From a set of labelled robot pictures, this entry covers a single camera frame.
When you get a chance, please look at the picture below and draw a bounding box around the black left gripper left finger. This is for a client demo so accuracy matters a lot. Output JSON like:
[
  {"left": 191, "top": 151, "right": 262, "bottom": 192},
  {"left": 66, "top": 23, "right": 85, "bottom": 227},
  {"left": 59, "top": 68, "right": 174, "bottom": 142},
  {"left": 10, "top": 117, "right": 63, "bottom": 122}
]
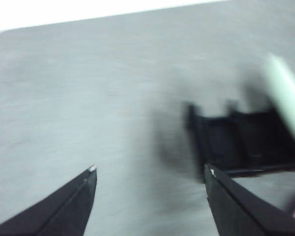
[{"left": 0, "top": 164, "right": 98, "bottom": 236}]

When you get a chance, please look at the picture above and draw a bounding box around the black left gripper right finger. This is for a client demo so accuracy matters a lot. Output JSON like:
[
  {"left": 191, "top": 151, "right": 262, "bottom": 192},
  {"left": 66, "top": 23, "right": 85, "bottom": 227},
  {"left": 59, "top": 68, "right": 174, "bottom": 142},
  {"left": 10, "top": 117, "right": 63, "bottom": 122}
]
[{"left": 204, "top": 163, "right": 295, "bottom": 236}]

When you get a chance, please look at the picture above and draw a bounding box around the green plate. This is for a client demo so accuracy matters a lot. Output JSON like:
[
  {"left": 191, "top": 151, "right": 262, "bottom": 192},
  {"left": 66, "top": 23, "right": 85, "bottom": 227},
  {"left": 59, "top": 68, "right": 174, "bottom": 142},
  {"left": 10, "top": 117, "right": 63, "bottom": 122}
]
[{"left": 265, "top": 53, "right": 295, "bottom": 148}]

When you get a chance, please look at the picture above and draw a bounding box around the black plastic dish rack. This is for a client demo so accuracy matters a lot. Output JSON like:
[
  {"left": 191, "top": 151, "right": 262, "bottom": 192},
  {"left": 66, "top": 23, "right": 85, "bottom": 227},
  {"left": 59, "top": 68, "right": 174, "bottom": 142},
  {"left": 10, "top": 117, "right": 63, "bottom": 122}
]
[{"left": 184, "top": 98, "right": 295, "bottom": 184}]

